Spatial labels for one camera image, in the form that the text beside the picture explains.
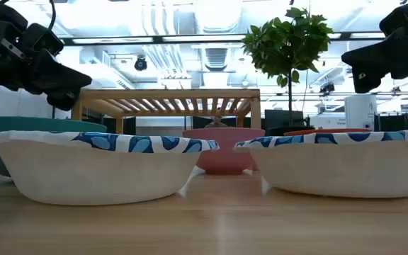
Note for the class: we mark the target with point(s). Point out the black ceiling spotlight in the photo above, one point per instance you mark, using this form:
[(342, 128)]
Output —
[(140, 64), (327, 88)]

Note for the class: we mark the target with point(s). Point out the red plastic bowl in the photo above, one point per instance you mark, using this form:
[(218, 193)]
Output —
[(324, 131)]

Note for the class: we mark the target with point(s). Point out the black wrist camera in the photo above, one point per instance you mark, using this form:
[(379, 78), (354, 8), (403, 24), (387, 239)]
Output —
[(400, 17), (44, 39)]

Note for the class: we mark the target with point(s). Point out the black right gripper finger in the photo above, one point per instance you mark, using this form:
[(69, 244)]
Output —
[(374, 58), (365, 83)]

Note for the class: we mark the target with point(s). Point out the slatted wooden shelf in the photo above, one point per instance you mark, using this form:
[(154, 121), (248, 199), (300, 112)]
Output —
[(168, 93)]

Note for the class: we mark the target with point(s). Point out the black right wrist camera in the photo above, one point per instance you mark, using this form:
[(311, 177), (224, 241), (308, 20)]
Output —
[(400, 17)]

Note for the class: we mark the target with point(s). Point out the paper bowl with blue pattern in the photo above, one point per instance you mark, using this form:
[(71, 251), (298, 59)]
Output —
[(94, 177), (331, 170)]

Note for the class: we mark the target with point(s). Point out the white cabinet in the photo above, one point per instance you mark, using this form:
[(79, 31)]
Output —
[(360, 111)]

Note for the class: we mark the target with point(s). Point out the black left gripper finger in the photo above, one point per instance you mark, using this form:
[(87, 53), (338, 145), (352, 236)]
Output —
[(59, 74), (64, 100)]

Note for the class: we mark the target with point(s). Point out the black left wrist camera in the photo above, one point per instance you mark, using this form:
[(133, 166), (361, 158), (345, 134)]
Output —
[(44, 39)]

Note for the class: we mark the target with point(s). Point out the teal plastic bowl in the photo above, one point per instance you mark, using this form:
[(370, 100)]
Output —
[(30, 124)]

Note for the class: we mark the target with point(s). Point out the pink plastic bowl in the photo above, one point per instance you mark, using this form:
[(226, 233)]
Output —
[(225, 141)]

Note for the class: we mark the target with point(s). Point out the black monitor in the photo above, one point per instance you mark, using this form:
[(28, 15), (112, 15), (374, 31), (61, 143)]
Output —
[(282, 118)]

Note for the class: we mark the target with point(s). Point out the green leafy potted tree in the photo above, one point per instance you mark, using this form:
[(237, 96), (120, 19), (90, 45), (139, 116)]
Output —
[(289, 46)]

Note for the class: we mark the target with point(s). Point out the person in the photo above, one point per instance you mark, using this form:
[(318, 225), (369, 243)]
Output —
[(216, 123)]

